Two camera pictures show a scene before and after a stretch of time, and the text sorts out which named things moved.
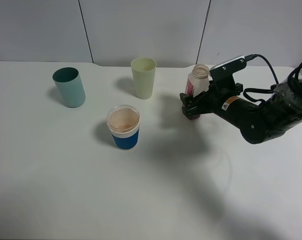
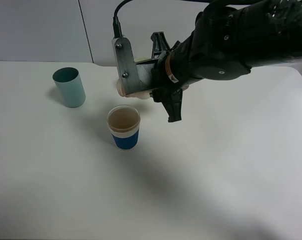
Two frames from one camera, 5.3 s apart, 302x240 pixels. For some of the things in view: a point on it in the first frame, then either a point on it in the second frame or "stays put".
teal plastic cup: [70, 83] stays put
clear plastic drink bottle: [198, 82] to [143, 95]
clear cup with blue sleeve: [123, 121] stays put
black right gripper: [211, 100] to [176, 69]
